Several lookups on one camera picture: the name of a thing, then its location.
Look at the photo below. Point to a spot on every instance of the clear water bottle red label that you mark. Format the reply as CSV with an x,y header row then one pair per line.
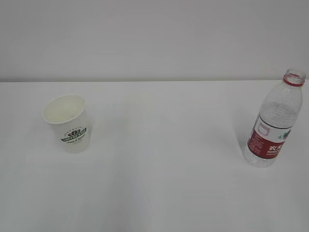
x,y
277,115

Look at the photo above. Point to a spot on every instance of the white paper cup green logo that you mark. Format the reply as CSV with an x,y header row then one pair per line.
x,y
67,117

